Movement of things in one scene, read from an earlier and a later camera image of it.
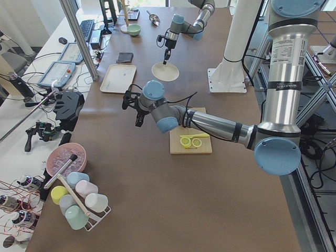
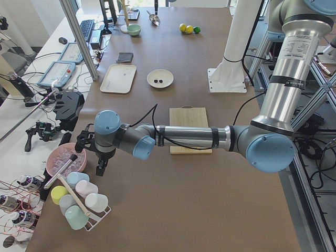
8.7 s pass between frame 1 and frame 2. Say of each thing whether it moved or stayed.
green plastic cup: stayed
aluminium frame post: stayed
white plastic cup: stayed
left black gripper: moved
